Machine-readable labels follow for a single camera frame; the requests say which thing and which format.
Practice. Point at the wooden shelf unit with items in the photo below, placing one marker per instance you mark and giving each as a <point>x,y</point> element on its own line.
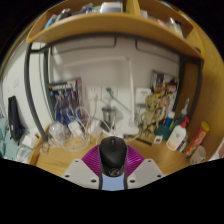
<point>110,28</point>

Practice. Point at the brown tree figure toy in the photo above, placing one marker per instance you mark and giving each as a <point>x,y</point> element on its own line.
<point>153,106</point>

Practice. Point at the colourful comic print box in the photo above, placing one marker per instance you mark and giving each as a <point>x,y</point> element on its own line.
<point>166,83</point>

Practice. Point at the white mug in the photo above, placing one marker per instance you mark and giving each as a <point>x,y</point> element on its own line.
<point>198,155</point>

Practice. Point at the white wall box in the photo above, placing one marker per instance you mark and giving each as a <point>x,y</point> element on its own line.
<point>142,95</point>

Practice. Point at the metal cup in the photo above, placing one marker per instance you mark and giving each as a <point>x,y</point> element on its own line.
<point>109,116</point>

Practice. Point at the blue tube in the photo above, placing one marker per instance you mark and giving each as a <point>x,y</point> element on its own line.
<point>170,120</point>

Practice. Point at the grey metal shelf frame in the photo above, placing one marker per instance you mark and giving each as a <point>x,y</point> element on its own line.
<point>30,83</point>

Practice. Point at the white tissue box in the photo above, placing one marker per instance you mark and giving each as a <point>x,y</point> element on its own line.
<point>29,140</point>

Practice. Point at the red yellow snack canister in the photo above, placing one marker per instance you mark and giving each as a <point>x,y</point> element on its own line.
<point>197,138</point>

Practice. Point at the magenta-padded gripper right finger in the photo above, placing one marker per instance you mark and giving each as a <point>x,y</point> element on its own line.
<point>146,170</point>

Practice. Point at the blue robot model kit box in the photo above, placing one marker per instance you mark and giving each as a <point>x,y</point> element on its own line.
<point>63,100</point>

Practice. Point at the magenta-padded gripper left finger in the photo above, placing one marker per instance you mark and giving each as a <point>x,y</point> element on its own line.
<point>78,170</point>

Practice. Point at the black backpack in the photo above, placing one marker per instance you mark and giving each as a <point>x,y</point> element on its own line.
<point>15,118</point>

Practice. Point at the white multi-port charger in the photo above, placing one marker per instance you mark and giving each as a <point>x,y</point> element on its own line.
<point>75,128</point>

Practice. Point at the white pump lotion bottle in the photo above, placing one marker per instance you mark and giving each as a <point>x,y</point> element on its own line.
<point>176,136</point>

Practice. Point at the black computer mouse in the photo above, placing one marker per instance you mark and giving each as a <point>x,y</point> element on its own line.
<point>113,155</point>

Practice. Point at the grey bottle with white nozzle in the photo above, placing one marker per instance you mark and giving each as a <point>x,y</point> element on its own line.
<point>183,113</point>

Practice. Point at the white power adapter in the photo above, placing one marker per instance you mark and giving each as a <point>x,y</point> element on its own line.
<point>95,126</point>

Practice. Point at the clear dome container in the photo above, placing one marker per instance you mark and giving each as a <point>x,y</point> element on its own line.
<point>56,131</point>

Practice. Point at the dark teal container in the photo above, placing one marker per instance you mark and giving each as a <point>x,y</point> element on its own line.
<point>163,132</point>

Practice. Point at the small white desk clock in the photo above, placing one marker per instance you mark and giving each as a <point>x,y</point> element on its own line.
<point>157,139</point>

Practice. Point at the white wall socket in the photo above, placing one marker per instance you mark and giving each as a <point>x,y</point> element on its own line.
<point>110,91</point>
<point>93,92</point>

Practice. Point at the teal pillow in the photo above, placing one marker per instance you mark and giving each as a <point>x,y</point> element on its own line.
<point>4,140</point>

